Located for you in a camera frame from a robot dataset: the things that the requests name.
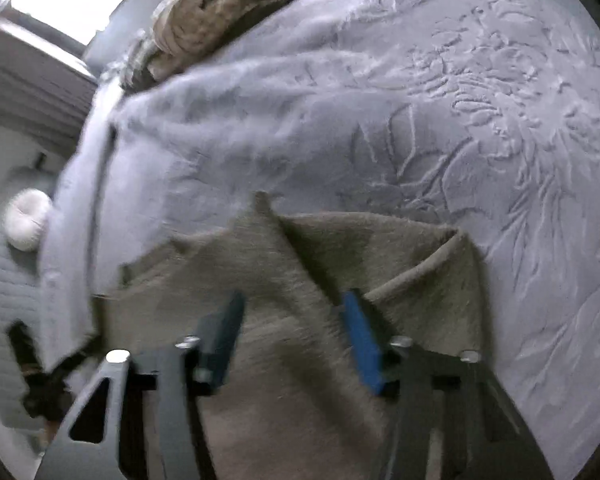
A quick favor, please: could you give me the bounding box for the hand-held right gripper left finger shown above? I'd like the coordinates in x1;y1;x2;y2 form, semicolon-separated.
35;291;246;480

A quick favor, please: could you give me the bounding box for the beige striped crumpled garment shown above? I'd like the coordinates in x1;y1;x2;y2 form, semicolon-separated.
147;0;333;86

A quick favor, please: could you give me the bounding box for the grey pleated curtain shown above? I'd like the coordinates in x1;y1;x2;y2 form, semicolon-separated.
0;15;98;148

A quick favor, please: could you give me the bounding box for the dark olive crumpled garment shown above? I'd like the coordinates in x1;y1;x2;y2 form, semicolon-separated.
120;30;181;92

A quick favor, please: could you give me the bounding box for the grey quilted bedspread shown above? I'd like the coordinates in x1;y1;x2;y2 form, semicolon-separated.
0;167;61;433

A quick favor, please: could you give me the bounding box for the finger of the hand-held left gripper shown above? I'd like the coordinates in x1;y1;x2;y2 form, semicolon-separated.
47;334;104;378

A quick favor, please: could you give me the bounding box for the white round pleated pillow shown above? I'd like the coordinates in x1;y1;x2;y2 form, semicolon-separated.
2;187;54;251

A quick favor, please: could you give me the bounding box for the olive brown knit sweater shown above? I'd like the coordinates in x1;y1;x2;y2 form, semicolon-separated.
92;191;487;480

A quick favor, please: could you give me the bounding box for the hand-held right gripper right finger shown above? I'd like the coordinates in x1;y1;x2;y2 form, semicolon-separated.
342;288;554;480

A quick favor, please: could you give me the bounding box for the lavender embossed bed blanket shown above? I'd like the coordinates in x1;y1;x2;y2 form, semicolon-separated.
40;0;600;480

